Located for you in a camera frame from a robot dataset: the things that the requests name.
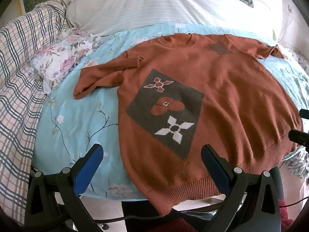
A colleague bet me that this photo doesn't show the orange knit sweater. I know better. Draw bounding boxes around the orange knit sweater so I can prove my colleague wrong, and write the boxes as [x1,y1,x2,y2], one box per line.
[73,33,303,217]

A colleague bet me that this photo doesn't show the pink floral pillow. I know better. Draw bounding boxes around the pink floral pillow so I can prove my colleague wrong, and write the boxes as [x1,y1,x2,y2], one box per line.
[30,28,104,95]

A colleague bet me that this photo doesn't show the light blue floral bedspread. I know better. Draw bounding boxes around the light blue floral bedspread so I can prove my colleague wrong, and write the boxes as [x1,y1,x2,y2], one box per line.
[32,22,309,201]

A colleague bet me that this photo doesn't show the floral bed sheet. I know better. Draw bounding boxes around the floral bed sheet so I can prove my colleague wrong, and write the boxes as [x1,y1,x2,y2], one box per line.
[286,147,309,178]

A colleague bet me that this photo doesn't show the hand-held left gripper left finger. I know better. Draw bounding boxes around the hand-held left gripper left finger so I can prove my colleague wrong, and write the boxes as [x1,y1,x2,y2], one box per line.
[24,144,104,232]

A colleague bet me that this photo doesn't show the black cable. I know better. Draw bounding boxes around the black cable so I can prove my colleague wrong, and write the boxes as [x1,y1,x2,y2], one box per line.
[93,211,218,224]

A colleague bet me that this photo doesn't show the white striped pillow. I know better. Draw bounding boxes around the white striped pillow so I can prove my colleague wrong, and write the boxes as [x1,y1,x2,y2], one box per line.
[66,0,283,41]

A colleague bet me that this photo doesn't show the plaid blanket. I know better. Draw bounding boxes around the plaid blanket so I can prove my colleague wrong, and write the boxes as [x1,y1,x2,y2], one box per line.
[0,0,73,225]

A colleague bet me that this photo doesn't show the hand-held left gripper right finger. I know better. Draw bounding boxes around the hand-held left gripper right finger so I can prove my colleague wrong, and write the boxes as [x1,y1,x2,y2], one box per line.
[201,144,282,232]

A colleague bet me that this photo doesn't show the thin wall cable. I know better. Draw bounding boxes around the thin wall cable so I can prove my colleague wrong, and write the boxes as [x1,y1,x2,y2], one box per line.
[277,3,293,44]

